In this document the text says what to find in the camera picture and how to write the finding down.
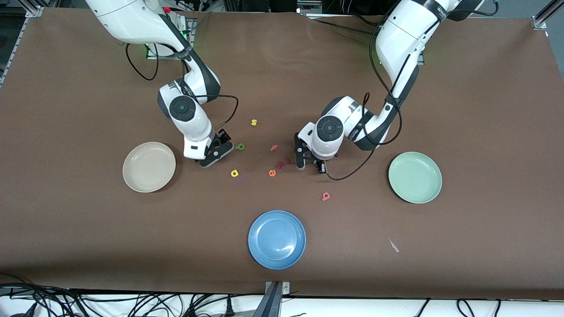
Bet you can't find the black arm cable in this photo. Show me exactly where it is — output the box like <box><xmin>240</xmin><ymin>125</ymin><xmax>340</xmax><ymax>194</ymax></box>
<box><xmin>325</xmin><ymin>0</ymin><xmax>404</xmax><ymax>181</ymax></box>
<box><xmin>126</xmin><ymin>42</ymin><xmax>239</xmax><ymax>133</ymax></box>

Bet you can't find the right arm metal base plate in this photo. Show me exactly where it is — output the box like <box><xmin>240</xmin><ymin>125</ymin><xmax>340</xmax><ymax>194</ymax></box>
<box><xmin>145</xmin><ymin>11</ymin><xmax>200</xmax><ymax>60</ymax></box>

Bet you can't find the grey metal bracket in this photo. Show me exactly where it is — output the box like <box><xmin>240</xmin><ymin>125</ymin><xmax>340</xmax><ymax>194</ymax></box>
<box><xmin>297</xmin><ymin>0</ymin><xmax>322</xmax><ymax>17</ymax></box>

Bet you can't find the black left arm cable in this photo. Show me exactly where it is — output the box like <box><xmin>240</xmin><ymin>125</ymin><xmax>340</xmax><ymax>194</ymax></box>
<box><xmin>325</xmin><ymin>0</ymin><xmax>404</xmax><ymax>181</ymax></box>

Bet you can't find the beige round plate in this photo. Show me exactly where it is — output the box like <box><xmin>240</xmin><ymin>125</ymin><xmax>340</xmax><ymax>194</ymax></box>
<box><xmin>122</xmin><ymin>141</ymin><xmax>177</xmax><ymax>193</ymax></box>

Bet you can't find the thin black cable on mat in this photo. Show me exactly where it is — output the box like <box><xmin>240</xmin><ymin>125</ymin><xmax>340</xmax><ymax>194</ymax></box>
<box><xmin>314</xmin><ymin>13</ymin><xmax>384</xmax><ymax>36</ymax></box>

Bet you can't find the aluminium frame post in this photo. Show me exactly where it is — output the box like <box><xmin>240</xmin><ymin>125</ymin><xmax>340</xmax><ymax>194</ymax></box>
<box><xmin>253</xmin><ymin>281</ymin><xmax>291</xmax><ymax>317</ymax></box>

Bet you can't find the light green round plate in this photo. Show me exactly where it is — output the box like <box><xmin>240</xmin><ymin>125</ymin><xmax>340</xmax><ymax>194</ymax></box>
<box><xmin>388</xmin><ymin>151</ymin><xmax>443</xmax><ymax>204</ymax></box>

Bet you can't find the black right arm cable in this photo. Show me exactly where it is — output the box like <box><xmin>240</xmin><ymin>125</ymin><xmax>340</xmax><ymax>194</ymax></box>
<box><xmin>126</xmin><ymin>42</ymin><xmax>239</xmax><ymax>133</ymax></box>

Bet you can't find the black cable tangle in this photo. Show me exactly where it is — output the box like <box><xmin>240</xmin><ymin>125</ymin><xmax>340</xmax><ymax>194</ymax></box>
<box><xmin>0</xmin><ymin>273</ymin><xmax>265</xmax><ymax>317</ymax></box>

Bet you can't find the blue round plate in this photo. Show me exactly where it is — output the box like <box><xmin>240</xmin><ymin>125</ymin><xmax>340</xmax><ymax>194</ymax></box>
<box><xmin>248</xmin><ymin>210</ymin><xmax>307</xmax><ymax>270</ymax></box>

